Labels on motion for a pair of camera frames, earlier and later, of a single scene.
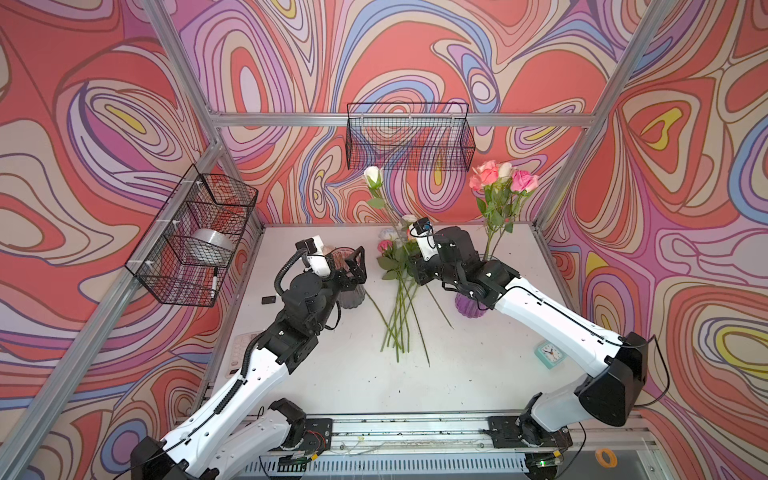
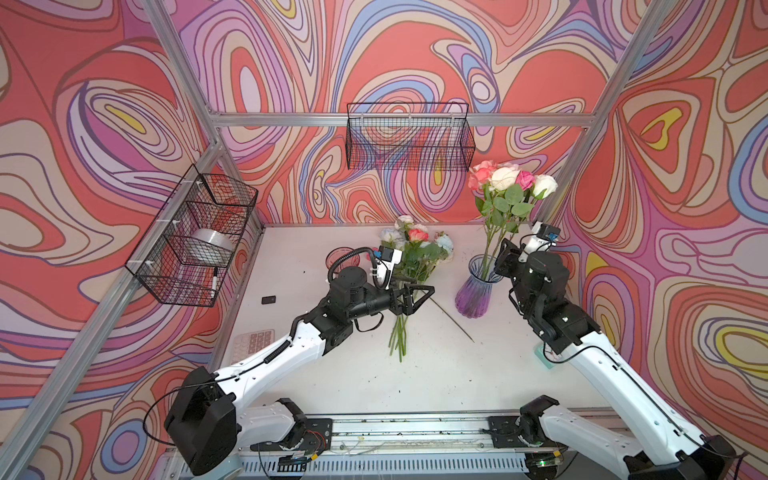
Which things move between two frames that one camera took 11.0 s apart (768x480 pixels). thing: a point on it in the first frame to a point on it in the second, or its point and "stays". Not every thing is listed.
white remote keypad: (238, 349) stays
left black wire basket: (190, 242) stays
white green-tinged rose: (374, 176) to (543, 185)
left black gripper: (356, 276) to (403, 297)
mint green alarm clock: (550, 355) stays
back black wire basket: (409, 136) stays
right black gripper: (420, 271) to (507, 255)
